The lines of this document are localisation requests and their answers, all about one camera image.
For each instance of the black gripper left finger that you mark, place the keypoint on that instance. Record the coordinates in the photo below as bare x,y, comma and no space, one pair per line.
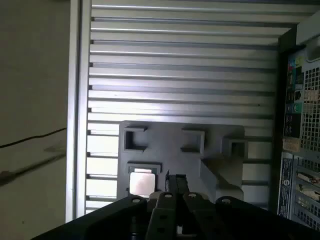
100,220

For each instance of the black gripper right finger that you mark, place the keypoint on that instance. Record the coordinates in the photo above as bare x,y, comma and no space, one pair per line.
250,220

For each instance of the silver square CPU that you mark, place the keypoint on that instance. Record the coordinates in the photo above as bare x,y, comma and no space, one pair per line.
142,183

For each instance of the black PC case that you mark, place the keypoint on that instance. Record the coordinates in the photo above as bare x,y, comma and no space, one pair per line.
290,172

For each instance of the grey plastic parts rack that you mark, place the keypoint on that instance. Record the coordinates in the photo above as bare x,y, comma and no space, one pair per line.
170,150

